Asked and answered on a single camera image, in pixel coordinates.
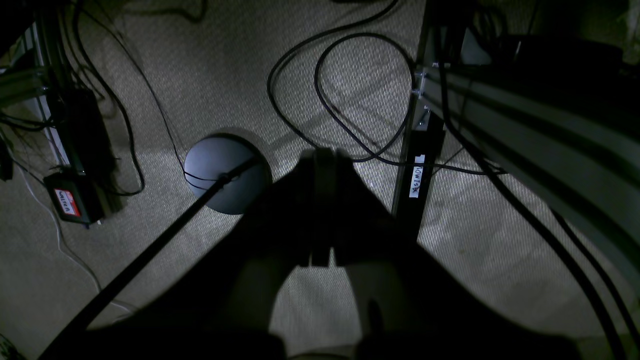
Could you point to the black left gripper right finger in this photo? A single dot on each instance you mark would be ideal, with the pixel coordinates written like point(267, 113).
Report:
point(410, 306)

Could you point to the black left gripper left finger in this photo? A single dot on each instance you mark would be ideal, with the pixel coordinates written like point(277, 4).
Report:
point(223, 304)

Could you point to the round black stand base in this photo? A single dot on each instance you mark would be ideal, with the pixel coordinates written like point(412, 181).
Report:
point(213, 158)

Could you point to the black stand pole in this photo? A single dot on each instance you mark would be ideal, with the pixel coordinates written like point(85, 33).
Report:
point(97, 304)

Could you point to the black power brick red label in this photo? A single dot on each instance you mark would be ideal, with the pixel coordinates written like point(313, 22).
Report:
point(78, 199)

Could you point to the black frame leg with label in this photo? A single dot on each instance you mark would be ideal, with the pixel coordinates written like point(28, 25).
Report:
point(421, 150)

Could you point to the grey aluminium frame beam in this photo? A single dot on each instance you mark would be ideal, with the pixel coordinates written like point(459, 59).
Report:
point(579, 155)

